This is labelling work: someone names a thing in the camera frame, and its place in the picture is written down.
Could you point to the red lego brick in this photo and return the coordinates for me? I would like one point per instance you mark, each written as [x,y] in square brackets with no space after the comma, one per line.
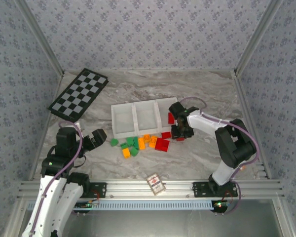
[166,135]
[159,144]
[166,146]
[180,139]
[171,118]

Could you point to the green rounded lego brick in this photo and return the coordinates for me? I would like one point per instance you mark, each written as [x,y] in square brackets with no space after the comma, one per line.
[114,142]

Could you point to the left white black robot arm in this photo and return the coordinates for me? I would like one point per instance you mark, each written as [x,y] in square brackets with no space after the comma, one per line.
[47,197]

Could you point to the black grey checkerboard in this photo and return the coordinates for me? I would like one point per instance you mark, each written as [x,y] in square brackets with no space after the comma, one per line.
[76,95]

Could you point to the playing card box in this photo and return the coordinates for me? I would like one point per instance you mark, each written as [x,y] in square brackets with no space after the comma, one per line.
[156,184]

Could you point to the small circuit board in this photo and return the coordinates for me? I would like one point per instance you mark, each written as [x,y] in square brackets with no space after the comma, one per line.
[220,204]
[87,205]

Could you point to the grey metal panel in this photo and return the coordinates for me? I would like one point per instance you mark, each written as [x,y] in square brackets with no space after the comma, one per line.
[150,224]

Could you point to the aluminium side rail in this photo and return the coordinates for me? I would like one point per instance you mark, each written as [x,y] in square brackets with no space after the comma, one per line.
[43,138]
[246,111]

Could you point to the long aluminium base rail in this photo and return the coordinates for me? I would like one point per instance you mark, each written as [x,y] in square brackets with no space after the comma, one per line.
[128,187]

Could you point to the aluminium lower frame bar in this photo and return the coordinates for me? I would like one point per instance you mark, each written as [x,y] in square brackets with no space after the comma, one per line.
[14,217]
[283,219]

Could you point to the aluminium frame post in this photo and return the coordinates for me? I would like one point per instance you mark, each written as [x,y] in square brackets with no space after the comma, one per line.
[256,37]
[44,39]

